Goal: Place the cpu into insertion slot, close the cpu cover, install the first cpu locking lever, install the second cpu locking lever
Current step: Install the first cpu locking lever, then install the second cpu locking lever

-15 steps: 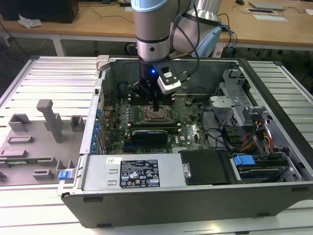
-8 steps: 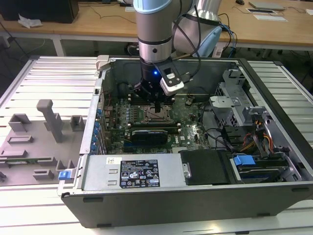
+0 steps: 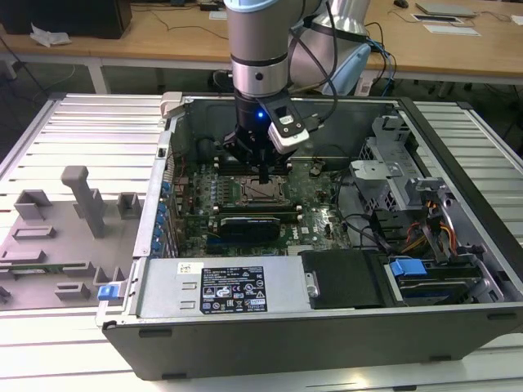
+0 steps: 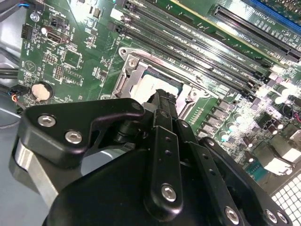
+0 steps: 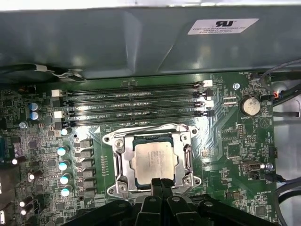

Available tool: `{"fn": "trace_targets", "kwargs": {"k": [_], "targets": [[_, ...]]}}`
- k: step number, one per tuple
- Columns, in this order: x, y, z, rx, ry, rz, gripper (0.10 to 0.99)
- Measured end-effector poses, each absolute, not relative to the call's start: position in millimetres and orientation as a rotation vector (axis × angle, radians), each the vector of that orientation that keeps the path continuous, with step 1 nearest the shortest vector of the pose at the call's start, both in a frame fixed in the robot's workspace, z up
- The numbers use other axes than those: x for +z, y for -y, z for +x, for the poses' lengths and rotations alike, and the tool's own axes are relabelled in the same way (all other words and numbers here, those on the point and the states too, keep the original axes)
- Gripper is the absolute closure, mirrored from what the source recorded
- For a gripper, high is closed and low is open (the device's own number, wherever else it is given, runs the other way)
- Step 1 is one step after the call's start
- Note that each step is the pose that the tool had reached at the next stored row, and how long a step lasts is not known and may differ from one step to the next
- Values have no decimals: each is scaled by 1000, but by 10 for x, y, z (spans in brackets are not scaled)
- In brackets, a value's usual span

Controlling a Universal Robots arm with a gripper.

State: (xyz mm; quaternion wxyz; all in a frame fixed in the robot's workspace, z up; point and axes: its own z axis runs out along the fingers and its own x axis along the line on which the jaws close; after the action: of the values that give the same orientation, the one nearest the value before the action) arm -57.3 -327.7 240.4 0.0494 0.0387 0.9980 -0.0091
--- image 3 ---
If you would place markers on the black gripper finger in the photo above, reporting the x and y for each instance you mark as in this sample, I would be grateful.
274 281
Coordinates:
262 175
268 175

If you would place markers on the silver square CPU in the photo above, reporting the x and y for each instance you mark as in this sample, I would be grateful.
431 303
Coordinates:
263 192

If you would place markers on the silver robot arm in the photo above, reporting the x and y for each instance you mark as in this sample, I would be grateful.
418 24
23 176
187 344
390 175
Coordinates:
257 41

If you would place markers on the CPU socket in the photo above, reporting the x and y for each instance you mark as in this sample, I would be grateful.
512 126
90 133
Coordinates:
244 202

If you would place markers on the black RAM slot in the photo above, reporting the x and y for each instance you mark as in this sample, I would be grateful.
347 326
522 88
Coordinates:
288 210
217 163
286 206
292 218
290 214
217 166
217 172

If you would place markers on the black disk bay cover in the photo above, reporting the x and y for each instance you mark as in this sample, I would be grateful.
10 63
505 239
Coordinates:
347 277

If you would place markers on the round coin cell battery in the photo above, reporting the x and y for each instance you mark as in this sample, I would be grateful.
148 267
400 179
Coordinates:
315 168

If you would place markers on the green motherboard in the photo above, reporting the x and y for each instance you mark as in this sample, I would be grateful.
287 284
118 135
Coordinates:
323 232

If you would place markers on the metal drive cage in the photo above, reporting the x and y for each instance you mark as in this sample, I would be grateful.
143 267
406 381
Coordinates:
376 171

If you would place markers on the pale blue teach pendant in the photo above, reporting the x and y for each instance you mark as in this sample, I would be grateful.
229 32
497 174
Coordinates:
351 69

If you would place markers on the white keyboard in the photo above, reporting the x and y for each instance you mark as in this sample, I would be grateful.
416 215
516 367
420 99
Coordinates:
218 15

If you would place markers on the white hanging tag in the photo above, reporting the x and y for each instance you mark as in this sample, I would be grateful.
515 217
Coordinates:
365 86

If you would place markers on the wooden desk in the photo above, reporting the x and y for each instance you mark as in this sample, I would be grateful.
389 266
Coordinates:
163 45

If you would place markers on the black power adapter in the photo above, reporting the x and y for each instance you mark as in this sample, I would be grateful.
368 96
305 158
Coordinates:
210 7

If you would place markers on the grey power supply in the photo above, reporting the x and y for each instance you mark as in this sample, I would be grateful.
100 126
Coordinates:
171 281

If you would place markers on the hard disk in blue carrier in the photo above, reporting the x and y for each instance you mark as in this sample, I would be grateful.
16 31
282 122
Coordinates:
408 269

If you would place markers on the black open PC case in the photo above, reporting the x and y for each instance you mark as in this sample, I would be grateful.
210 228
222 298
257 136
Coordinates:
245 347

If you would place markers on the black mouse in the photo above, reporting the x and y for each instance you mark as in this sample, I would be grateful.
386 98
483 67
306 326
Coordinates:
400 3

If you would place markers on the blue case latch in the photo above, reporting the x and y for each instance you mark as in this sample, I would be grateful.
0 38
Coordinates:
108 292

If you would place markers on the white framed dark tablet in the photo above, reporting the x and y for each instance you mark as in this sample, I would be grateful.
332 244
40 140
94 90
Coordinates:
435 18

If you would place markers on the white paper sheet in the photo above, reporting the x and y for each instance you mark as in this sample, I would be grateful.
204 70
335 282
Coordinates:
451 29

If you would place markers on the large black box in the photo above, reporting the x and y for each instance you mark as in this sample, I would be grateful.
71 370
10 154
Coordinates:
61 16

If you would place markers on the white crumpled paper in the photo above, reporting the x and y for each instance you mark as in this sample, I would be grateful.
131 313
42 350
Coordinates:
51 36

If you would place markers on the grey laptop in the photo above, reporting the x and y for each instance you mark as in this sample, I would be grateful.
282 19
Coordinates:
445 9

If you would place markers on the grey parts rack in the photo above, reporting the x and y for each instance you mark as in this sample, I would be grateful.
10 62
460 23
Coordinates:
53 261

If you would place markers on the green RAM stick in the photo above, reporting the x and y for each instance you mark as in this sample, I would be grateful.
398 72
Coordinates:
37 269

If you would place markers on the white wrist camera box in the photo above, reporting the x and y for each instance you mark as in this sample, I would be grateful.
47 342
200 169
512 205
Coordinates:
290 143

